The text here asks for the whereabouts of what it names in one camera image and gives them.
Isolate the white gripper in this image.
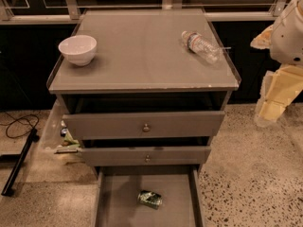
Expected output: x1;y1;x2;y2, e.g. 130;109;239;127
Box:
250;0;303;127

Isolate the green soda can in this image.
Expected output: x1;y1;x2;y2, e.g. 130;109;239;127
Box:
137;190;163;210

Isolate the grey top drawer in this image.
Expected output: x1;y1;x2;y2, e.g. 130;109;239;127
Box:
62;111;224;140

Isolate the grey middle drawer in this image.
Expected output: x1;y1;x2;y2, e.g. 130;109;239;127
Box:
80;146;211;166

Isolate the grey drawer cabinet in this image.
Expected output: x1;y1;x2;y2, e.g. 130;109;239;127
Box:
46;8;242;177

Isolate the clear plastic water bottle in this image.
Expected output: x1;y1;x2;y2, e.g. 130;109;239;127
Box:
181;31;221;64

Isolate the white ceramic bowl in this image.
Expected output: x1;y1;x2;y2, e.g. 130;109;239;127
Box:
58;35;97;66

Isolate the clear plastic storage bin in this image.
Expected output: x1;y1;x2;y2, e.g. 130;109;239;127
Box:
36;101;82;167

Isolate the black floor stand bar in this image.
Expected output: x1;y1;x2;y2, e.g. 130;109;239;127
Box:
1;129;40;197

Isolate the metal railing frame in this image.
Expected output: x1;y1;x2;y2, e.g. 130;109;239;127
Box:
0;0;290;25

